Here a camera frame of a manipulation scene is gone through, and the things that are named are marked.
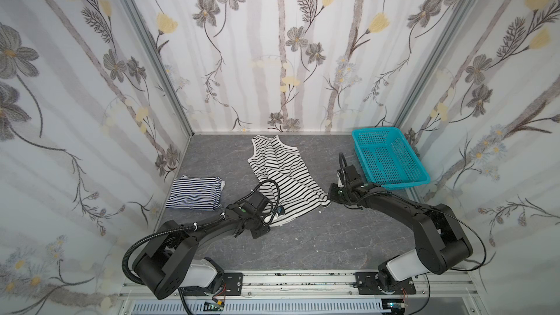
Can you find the black striped tank top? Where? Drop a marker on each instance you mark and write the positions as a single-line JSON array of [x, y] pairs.
[[284, 175]]

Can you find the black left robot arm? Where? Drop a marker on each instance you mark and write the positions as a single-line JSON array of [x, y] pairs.
[[165, 262]]

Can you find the aluminium corner post right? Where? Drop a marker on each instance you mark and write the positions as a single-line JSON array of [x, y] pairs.
[[443, 43]]

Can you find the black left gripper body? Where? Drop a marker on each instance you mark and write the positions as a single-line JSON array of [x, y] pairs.
[[266, 217]]

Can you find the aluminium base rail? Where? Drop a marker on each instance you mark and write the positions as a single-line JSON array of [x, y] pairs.
[[340, 283]]

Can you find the blue striped tank top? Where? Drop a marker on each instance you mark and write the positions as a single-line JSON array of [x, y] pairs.
[[197, 194]]

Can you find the aluminium corner post left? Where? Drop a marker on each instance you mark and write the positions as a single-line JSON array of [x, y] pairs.
[[148, 43]]

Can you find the teal plastic basket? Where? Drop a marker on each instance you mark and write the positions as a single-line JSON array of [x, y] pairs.
[[387, 159]]

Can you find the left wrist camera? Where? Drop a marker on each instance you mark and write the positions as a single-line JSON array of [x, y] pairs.
[[276, 213]]

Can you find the aluminium corner post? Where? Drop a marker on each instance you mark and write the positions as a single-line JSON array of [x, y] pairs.
[[148, 43], [443, 43]]

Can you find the white vented cable duct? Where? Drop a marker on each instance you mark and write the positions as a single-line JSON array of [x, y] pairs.
[[294, 306]]

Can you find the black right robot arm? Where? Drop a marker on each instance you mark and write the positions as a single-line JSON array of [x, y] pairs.
[[440, 241]]

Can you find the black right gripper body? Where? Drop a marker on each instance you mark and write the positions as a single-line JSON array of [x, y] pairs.
[[345, 182]]

